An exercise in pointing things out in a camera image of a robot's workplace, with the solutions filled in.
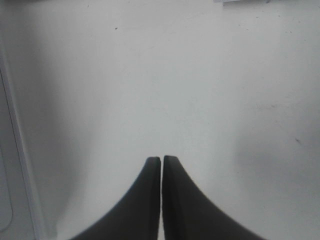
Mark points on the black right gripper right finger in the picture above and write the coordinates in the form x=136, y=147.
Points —
x=189, y=215

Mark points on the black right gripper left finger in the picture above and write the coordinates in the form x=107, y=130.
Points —
x=136, y=216

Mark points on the white microwave oven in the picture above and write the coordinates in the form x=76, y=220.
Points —
x=17, y=219

